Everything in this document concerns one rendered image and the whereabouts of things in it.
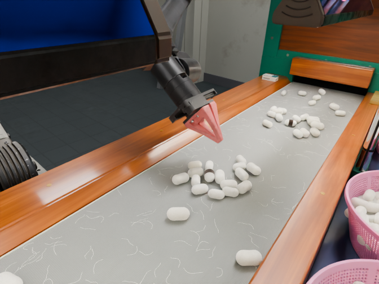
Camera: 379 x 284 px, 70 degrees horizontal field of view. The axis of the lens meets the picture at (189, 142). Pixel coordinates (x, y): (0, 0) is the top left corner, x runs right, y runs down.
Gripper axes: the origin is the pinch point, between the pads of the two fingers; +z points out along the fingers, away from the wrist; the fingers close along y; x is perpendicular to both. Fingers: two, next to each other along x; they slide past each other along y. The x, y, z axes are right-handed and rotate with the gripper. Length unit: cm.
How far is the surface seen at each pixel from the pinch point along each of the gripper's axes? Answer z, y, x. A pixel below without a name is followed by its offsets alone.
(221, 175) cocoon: 6.4, -2.6, 3.0
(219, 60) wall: -94, 278, 144
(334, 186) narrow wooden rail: 20.8, 7.5, -9.5
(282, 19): -9.0, 5.5, -21.6
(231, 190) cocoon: 9.5, -5.1, 0.9
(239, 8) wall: -117, 276, 81
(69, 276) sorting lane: 3.6, -33.4, 7.8
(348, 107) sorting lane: 17, 65, -3
